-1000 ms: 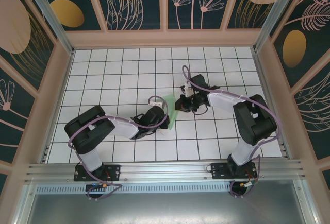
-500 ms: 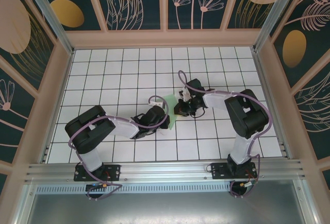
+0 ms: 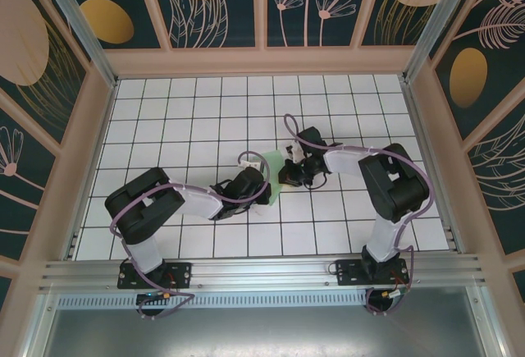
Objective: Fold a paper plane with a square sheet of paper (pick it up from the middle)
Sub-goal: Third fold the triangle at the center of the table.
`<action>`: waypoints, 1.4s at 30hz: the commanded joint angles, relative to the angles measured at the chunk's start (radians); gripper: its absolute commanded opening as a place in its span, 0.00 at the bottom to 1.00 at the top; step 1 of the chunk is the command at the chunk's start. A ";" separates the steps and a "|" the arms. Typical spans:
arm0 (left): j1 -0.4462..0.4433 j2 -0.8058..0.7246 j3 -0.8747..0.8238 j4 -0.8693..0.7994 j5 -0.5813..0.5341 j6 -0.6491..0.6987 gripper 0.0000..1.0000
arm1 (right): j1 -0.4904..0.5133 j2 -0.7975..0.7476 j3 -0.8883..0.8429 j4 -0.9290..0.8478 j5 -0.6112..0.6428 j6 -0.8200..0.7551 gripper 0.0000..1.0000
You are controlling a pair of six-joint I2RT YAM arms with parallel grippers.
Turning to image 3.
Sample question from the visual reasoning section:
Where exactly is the light green cloth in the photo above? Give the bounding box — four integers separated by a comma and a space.
258, 148, 286, 207

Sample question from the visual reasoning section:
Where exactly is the grey metal sheet panel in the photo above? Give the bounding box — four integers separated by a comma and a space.
24, 286, 506, 357

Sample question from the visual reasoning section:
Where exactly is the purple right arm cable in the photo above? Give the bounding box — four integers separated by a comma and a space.
283, 113, 432, 317

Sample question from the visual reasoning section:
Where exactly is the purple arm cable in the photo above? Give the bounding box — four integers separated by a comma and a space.
110, 150, 274, 321
283, 113, 432, 317

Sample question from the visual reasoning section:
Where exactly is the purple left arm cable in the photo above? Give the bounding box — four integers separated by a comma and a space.
110, 150, 274, 321

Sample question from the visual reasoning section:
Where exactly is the long aluminium mounting rail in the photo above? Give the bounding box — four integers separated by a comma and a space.
39, 253, 487, 293

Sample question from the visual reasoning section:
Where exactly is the slotted metal cable tray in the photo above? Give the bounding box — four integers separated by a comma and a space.
57, 294, 372, 309

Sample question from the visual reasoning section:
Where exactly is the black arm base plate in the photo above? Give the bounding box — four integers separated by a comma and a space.
336, 258, 409, 289
117, 261, 194, 290

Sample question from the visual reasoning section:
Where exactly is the aluminium frame post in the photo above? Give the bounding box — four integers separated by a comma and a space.
32, 0, 121, 88
403, 0, 482, 84

